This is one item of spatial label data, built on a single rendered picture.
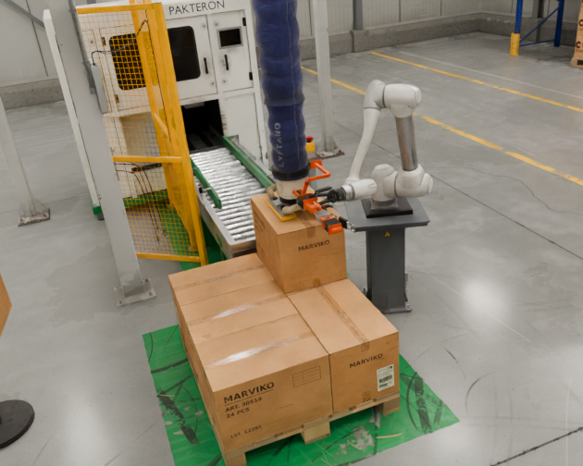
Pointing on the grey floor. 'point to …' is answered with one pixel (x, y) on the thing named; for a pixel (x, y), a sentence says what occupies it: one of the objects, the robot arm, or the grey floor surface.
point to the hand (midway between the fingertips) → (309, 202)
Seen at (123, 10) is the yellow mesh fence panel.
